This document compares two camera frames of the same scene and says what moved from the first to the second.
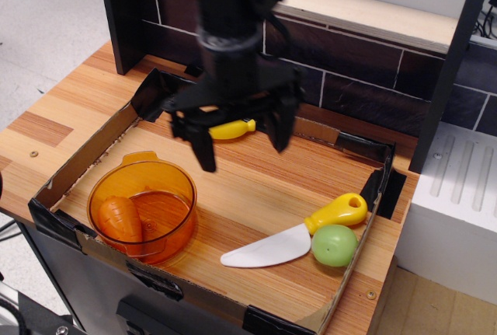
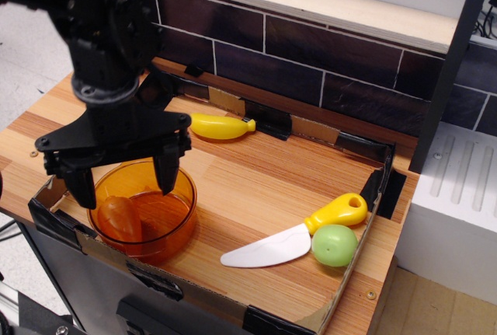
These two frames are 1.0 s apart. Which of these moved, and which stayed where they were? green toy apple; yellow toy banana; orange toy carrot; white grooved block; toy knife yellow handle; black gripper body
Moved: black gripper body
Stayed: toy knife yellow handle; orange toy carrot; yellow toy banana; white grooved block; green toy apple
